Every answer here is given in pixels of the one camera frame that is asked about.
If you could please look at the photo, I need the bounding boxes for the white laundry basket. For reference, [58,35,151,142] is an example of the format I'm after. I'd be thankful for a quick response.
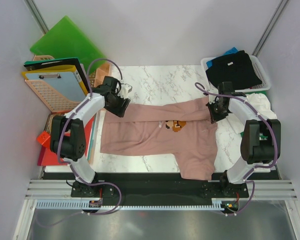
[200,55,271,93]

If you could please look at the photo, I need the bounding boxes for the pink t shirt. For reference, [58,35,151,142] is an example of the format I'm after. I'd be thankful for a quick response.
[100,97,218,181]

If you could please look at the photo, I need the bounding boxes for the orange desk organizer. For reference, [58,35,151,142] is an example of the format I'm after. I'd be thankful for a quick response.
[89,63,112,88]

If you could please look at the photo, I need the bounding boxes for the pink file rack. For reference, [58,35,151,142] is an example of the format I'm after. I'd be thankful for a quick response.
[22,56,89,113]

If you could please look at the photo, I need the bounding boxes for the red folder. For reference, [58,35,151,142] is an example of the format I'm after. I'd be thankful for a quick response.
[37,115,96,167]

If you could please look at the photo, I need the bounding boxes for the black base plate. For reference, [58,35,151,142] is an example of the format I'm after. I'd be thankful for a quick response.
[42,170,281,207]

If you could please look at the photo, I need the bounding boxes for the yellow folder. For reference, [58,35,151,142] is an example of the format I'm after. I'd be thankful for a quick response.
[20,64,92,97]

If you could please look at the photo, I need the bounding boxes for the green plastic folder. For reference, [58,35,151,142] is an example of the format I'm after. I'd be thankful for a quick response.
[30,16,106,69]

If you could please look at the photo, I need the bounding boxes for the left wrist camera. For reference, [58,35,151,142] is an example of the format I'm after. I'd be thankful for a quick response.
[118,83,133,99]

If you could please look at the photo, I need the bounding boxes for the white t shirt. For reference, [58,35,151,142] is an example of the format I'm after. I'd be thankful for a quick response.
[226,93,278,134]

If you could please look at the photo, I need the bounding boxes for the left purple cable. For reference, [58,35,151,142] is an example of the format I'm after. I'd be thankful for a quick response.
[57,58,123,216]

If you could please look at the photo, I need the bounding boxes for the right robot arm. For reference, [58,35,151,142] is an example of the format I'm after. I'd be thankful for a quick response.
[207,82,281,198]

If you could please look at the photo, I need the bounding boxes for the blue clipboard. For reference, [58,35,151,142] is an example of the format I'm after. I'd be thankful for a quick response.
[25,70,87,102]

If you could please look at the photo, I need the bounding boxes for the aluminium frame rail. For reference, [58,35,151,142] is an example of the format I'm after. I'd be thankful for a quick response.
[27,170,297,201]

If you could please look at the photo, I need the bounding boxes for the black t shirt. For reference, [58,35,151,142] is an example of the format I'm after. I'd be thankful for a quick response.
[205,50,262,90]

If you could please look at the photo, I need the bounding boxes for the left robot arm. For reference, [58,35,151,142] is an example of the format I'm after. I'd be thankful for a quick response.
[50,76,131,197]

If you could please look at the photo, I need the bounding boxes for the black folder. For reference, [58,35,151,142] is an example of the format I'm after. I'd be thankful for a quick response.
[23,57,90,89]

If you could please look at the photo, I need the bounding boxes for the red cube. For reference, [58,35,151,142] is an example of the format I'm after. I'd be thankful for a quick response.
[36,131,51,148]

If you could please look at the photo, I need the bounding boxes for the brown book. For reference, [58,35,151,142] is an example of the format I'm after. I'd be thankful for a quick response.
[43,113,55,134]

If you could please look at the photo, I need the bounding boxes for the white cable duct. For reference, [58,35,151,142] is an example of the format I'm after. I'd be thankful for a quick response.
[36,198,239,211]

